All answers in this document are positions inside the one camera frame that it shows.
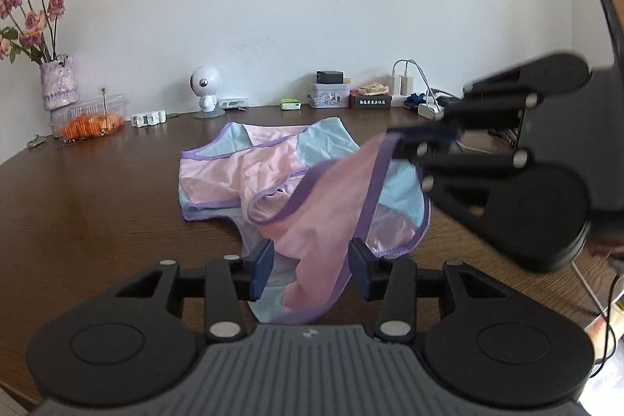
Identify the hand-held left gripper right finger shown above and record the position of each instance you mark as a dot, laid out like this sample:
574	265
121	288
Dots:
360	272

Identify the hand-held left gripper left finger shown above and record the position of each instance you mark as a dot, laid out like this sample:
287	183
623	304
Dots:
263	271

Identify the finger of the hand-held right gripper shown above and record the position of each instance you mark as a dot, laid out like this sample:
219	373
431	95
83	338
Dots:
487	106
468	161

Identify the pink and blue mesh vest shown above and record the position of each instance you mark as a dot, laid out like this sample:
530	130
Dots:
302	226

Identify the black adapter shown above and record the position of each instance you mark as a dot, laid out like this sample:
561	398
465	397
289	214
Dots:
446	100

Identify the white power strip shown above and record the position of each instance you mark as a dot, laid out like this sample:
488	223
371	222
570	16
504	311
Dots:
429	111

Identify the blue bundled item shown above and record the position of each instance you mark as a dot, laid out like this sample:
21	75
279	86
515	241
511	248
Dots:
414	100

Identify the tan snack wrapper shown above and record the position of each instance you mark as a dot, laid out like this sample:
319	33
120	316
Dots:
374	88

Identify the dark box with green label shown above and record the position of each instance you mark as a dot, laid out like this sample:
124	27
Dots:
370	101

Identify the printed tin box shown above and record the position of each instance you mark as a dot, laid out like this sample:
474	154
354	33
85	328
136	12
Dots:
329	97

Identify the black charger block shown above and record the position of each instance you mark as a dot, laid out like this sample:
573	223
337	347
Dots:
330	77

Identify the green and white small box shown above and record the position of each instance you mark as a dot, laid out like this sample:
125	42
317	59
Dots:
290	104

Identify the white rectangular device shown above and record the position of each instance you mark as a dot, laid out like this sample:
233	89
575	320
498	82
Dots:
234	102

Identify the white plastic holder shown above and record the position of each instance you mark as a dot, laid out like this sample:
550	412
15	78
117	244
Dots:
146	118

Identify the clear plastic fruit box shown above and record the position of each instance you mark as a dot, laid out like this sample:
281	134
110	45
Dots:
117	104

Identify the thin metal stick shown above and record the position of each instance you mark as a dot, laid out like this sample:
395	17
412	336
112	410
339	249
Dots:
104	104

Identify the pile of small orange fruits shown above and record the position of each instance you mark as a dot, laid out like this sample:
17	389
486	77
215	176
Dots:
83	126

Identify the small metal clip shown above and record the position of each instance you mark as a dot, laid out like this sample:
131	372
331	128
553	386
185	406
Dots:
36	141

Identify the white textured vase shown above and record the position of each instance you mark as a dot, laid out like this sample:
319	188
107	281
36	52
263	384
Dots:
58	82

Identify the bunch of dried roses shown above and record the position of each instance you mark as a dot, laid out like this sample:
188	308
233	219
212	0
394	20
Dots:
33	21

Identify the white wall charger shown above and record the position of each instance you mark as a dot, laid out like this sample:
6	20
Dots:
395	85
406	85

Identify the white robot-shaped camera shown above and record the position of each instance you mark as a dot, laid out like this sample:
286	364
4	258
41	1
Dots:
204	82

